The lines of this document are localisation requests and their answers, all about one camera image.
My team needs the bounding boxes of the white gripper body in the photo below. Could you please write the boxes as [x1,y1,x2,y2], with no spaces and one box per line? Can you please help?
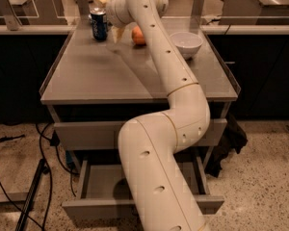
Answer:
[106,0,134,28]

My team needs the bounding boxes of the blue pepsi can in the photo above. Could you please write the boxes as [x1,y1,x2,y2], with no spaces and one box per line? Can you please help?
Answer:
[91,8,108,41]

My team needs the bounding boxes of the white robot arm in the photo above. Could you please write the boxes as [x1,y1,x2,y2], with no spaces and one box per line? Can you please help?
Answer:
[93,0,210,231]

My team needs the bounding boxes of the grey drawer cabinet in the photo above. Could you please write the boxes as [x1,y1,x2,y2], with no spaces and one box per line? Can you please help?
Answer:
[39,16,242,175]

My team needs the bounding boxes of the grey upper drawer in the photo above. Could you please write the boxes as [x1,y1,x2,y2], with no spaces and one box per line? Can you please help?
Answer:
[54,118,227,151]

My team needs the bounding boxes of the grey open lower drawer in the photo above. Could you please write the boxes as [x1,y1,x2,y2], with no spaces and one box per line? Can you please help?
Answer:
[62,154,224,220]

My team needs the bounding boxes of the orange fruit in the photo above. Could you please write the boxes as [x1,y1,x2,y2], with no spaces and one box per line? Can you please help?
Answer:
[132,26,145,45]

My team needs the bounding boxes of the white ceramic bowl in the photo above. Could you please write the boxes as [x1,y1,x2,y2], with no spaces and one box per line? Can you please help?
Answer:
[170,32,203,60]

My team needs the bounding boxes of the clear acrylic barrier panel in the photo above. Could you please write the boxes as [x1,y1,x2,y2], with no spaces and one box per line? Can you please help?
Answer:
[9,0,289,25]

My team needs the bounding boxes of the dark cloth on floor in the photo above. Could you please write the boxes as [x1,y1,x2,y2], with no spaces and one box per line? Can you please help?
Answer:
[205,114,248,177]

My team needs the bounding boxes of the black bar on floor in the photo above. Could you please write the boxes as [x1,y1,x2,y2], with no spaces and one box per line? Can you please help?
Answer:
[15,159,45,231]

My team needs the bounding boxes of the black cable on floor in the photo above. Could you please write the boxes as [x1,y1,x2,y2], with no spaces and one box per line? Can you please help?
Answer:
[0,122,80,231]

